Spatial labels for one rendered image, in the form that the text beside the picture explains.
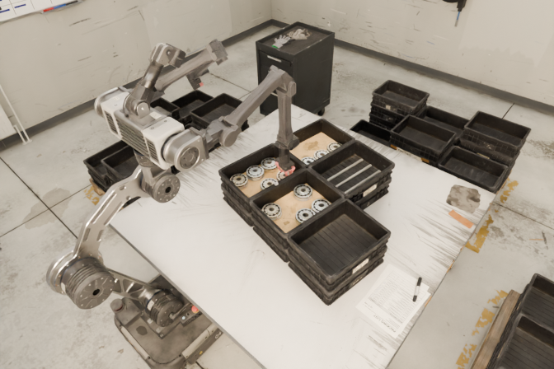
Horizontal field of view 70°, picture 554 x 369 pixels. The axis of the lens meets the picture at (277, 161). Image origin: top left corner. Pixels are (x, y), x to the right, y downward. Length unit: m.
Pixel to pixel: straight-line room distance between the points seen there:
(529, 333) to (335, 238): 1.11
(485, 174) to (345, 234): 1.56
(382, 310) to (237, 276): 0.70
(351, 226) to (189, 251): 0.85
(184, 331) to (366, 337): 1.06
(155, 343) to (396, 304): 1.31
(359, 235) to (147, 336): 1.30
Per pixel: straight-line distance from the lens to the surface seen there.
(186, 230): 2.27
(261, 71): 3.83
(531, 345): 2.52
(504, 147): 3.34
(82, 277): 1.91
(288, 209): 2.12
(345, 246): 1.99
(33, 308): 3.21
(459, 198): 2.54
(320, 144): 2.54
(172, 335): 2.48
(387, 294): 2.02
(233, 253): 2.12
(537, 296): 2.85
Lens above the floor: 2.39
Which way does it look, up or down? 41 degrees down
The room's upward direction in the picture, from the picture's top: 2 degrees counter-clockwise
